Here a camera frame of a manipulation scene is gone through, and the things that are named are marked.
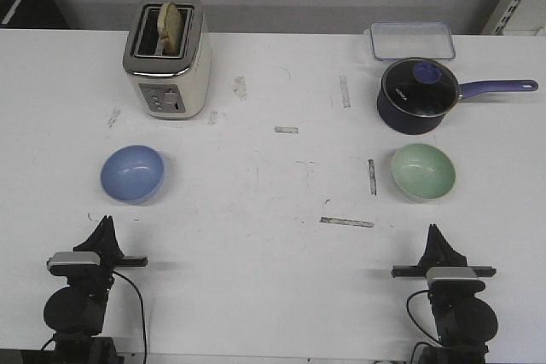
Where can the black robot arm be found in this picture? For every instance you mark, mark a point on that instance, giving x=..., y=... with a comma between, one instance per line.
x=76, y=312
x=464, y=323

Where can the clear plastic food container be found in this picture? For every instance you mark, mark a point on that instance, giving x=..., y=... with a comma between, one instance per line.
x=395, y=40

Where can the black box in background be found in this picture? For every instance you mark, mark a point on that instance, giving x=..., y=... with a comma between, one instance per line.
x=32, y=14

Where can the green bowl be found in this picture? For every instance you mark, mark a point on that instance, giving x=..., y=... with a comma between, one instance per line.
x=423, y=172

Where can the blue bowl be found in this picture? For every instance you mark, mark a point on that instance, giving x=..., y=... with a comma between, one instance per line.
x=132, y=174

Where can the cream and steel toaster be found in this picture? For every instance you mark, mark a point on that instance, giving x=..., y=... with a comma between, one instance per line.
x=169, y=87

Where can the toast slice in toaster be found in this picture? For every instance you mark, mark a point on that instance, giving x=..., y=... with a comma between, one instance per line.
x=170, y=28

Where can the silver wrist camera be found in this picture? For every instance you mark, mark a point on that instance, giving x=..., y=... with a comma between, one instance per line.
x=457, y=279
x=73, y=263

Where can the glass lid with blue knob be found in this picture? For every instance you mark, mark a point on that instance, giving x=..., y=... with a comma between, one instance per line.
x=420, y=87

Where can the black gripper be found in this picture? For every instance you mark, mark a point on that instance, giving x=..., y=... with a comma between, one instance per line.
x=446, y=256
x=100, y=282

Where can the dark blue saucepan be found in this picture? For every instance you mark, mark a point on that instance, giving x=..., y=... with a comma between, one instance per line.
x=413, y=125

